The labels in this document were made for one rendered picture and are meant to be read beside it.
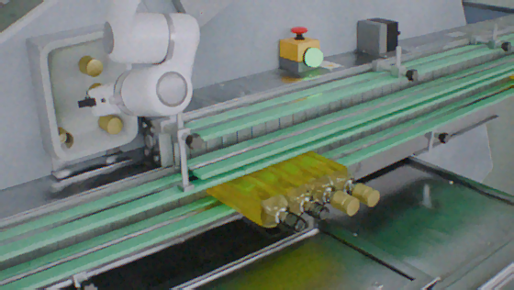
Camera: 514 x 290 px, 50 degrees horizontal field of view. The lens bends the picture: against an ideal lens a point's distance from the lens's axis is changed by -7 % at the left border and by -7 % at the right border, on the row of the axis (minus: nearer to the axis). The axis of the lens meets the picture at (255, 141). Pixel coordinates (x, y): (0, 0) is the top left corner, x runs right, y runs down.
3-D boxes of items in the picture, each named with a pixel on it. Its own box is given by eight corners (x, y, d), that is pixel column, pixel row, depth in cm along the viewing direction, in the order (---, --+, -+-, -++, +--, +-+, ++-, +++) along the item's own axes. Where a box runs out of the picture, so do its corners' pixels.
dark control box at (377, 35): (356, 49, 157) (379, 54, 151) (356, 20, 154) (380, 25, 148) (375, 44, 161) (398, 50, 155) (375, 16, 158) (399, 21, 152)
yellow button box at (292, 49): (278, 67, 142) (298, 72, 136) (277, 37, 139) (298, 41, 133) (300, 61, 145) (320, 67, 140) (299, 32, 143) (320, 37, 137)
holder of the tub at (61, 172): (49, 173, 112) (61, 187, 107) (26, 39, 102) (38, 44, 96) (123, 150, 122) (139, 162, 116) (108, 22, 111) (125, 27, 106)
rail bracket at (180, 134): (161, 178, 113) (195, 201, 104) (151, 95, 107) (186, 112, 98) (173, 173, 115) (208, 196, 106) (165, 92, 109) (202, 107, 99)
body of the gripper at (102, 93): (115, 124, 90) (92, 123, 99) (171, 106, 95) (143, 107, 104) (104, 77, 88) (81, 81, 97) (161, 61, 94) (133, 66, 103)
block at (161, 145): (142, 158, 118) (159, 170, 113) (137, 114, 114) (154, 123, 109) (158, 153, 120) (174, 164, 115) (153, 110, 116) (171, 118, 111)
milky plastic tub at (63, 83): (43, 150, 110) (58, 165, 103) (25, 39, 101) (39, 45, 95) (121, 128, 120) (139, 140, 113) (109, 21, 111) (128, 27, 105)
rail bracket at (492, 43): (467, 44, 169) (506, 52, 159) (469, 20, 166) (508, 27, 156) (474, 42, 171) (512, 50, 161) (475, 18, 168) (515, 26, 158)
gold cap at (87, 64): (76, 57, 107) (84, 61, 104) (93, 53, 109) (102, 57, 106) (79, 75, 109) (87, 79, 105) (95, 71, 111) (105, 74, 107)
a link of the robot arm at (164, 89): (148, 7, 78) (207, 10, 84) (119, 18, 87) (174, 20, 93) (150, 117, 79) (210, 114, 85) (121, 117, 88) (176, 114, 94)
